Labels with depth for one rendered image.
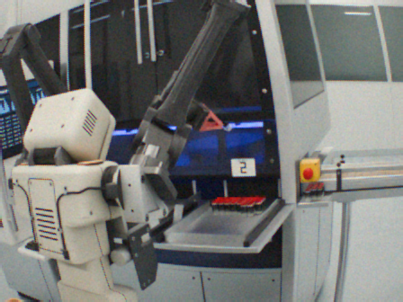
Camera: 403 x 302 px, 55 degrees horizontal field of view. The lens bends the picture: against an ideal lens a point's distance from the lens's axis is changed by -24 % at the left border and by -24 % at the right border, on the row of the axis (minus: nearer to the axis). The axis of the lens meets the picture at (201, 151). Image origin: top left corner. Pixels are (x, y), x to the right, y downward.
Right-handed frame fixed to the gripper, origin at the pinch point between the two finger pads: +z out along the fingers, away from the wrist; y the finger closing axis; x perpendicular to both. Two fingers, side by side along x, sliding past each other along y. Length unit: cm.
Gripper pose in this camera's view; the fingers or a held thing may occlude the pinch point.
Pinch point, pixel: (219, 124)
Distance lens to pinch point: 148.9
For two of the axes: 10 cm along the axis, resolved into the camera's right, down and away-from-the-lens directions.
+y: -3.6, -4.0, 8.4
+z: 8.2, 3.0, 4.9
